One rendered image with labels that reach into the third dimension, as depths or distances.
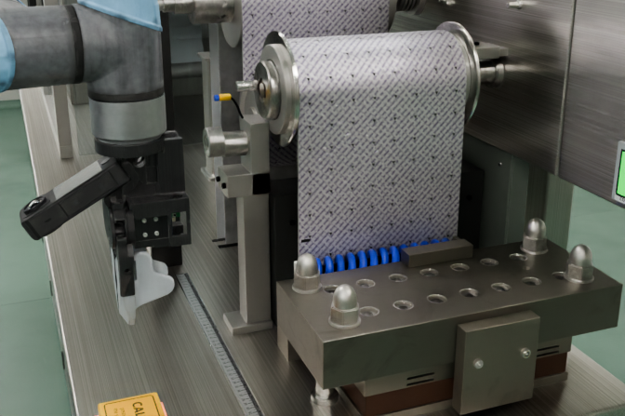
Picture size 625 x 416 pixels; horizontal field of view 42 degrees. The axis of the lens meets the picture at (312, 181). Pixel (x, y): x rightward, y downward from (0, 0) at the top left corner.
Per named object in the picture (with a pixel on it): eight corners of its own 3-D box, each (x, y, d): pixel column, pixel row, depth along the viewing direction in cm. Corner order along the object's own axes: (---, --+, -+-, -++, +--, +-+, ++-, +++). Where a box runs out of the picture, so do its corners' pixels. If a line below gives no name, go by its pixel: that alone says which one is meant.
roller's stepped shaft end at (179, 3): (149, 14, 122) (147, -8, 121) (188, 12, 124) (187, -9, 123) (152, 16, 119) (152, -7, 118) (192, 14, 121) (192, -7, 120)
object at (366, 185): (298, 263, 107) (297, 127, 101) (455, 239, 115) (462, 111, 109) (299, 265, 106) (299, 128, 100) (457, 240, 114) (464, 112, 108)
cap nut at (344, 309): (323, 316, 93) (324, 280, 91) (352, 311, 94) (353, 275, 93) (336, 331, 90) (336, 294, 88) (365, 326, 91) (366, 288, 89)
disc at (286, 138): (300, 148, 98) (265, 145, 112) (304, 147, 99) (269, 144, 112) (289, 24, 97) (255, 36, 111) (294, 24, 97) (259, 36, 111)
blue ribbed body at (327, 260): (305, 278, 107) (305, 254, 106) (449, 255, 114) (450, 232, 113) (315, 289, 104) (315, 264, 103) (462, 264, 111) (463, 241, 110)
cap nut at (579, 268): (557, 274, 104) (561, 241, 102) (580, 269, 105) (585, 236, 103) (576, 286, 100) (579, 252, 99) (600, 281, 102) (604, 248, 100)
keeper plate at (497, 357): (451, 406, 97) (457, 324, 93) (523, 389, 100) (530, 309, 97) (462, 418, 95) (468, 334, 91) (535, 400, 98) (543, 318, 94)
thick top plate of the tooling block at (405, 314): (276, 324, 104) (275, 280, 102) (540, 275, 117) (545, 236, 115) (323, 390, 89) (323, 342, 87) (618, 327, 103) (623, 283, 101)
